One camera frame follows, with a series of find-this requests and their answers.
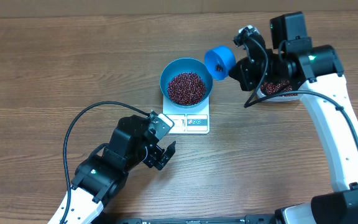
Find blue plastic measuring scoop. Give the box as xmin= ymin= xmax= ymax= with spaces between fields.
xmin=204 ymin=46 xmax=236 ymax=80

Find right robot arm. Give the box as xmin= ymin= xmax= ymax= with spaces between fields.
xmin=229 ymin=12 xmax=358 ymax=223

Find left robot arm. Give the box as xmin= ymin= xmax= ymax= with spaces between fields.
xmin=50 ymin=113 xmax=175 ymax=223

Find white digital kitchen scale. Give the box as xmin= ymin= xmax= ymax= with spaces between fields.
xmin=163 ymin=98 xmax=210 ymax=134

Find red beans in scoop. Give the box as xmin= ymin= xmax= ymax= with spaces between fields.
xmin=215 ymin=64 xmax=223 ymax=72

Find red beans in bowl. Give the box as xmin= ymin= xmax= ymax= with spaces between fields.
xmin=167 ymin=72 xmax=207 ymax=106

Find blue metal bowl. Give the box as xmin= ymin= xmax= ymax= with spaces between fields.
xmin=160 ymin=58 xmax=213 ymax=108

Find clear plastic food container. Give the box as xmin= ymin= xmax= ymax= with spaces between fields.
xmin=257 ymin=89 xmax=299 ymax=103

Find red beans in container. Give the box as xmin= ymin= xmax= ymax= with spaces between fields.
xmin=260 ymin=81 xmax=293 ymax=96

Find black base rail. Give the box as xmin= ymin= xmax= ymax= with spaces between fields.
xmin=104 ymin=213 xmax=332 ymax=224

